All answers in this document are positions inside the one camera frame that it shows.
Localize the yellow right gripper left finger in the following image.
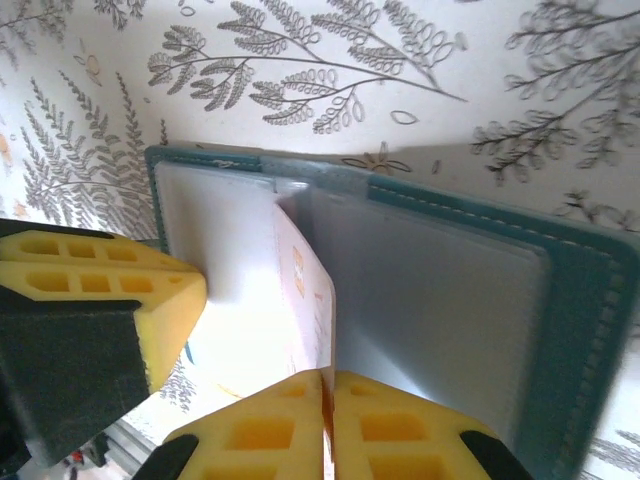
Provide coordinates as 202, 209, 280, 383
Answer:
130, 368, 327, 480

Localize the white card with gold chip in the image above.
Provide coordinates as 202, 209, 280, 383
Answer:
272, 199, 337, 480

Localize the teal leather card holder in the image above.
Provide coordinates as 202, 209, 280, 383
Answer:
143, 143, 635, 480

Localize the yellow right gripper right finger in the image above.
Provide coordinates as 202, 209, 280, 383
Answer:
332, 371, 539, 480

